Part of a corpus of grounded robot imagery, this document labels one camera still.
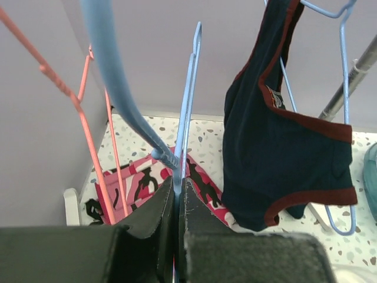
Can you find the teal plastic laundry basket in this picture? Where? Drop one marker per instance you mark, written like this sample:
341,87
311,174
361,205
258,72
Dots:
370,178

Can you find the light blue wire hanger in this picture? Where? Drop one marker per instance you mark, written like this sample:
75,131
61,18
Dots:
99,21

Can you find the pink wire hanger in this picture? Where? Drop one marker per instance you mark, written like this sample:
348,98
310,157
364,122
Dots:
70,195

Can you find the pink camouflage garment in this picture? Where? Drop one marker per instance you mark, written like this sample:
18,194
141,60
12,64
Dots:
143,177

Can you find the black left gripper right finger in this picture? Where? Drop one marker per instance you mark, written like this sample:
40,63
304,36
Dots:
195,217

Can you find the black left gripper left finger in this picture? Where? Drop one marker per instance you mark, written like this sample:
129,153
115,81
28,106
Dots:
144,246

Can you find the blue hanger with navy top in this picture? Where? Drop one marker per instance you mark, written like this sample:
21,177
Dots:
339,100

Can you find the navy maroon tank top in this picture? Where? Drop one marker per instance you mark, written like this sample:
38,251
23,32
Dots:
275,159

